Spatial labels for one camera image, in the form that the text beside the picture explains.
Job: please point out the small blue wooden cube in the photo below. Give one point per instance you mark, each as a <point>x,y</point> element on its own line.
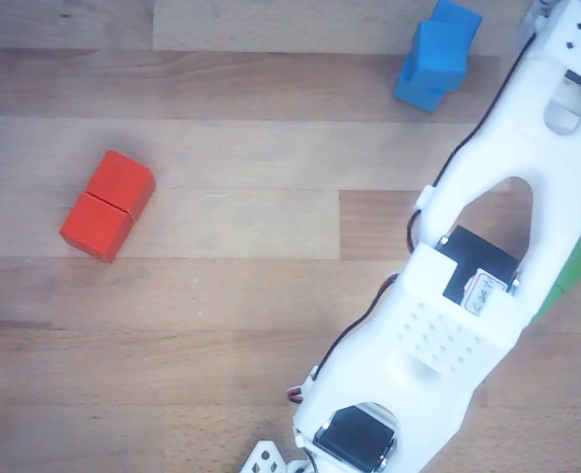
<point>438,54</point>

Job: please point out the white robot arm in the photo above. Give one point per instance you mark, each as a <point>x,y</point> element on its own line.
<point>517,148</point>

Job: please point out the long blue wooden block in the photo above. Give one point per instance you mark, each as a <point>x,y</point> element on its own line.
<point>418,101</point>

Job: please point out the long green wooden block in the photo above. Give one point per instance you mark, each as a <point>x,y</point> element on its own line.
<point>578,268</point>

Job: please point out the long red wooden block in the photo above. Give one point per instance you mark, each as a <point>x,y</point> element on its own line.
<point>103,212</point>

